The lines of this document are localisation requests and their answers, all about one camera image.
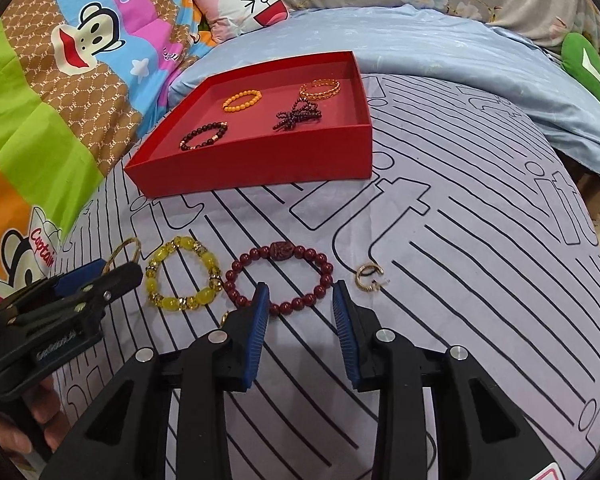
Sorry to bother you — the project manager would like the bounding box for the yellow bead bracelet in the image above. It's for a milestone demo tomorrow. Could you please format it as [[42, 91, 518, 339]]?
[[144, 235, 224, 313]]

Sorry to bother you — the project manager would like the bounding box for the red jewelry tray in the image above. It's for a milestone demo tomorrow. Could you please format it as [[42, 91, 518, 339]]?
[[124, 51, 373, 198]]

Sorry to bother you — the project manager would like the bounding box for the dark tangled bead bracelet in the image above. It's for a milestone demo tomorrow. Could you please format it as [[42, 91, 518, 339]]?
[[272, 97, 324, 132]]

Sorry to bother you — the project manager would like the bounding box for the dark red bead bracelet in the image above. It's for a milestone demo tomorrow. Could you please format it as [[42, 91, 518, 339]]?
[[222, 239, 336, 317]]

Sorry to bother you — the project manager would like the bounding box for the thin gold bangle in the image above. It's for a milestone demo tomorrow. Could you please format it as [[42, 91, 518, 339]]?
[[102, 237, 142, 274]]

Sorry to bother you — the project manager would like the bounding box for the green plush cushion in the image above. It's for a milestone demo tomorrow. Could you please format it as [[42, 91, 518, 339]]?
[[562, 32, 600, 101]]

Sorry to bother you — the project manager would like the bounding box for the pink cartoon face pillow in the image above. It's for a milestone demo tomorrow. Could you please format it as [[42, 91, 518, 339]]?
[[194, 0, 289, 44]]

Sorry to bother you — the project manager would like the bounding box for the lavender striped bed sheet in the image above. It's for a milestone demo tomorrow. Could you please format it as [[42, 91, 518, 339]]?
[[55, 75, 600, 479]]

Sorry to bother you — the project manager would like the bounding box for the gold link bracelet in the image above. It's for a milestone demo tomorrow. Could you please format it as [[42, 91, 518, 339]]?
[[298, 78, 342, 102]]

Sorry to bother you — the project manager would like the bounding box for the colourful cartoon monkey blanket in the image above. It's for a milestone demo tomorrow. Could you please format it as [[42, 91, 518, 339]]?
[[0, 0, 213, 302]]

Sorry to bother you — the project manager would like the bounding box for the light blue pillow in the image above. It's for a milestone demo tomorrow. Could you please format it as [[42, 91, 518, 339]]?
[[166, 4, 600, 175]]

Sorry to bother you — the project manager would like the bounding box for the person's left hand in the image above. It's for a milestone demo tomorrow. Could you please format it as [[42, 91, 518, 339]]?
[[0, 375, 71, 461]]

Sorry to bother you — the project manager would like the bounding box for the gold hoop earring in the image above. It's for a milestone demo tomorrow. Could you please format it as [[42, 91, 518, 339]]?
[[354, 261, 390, 292]]

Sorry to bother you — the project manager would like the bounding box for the black and gold bead bracelet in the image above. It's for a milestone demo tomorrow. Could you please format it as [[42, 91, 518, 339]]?
[[178, 120, 230, 153]]

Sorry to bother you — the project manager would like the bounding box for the orange bead bracelet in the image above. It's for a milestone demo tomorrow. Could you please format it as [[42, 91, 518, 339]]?
[[221, 89, 264, 113]]

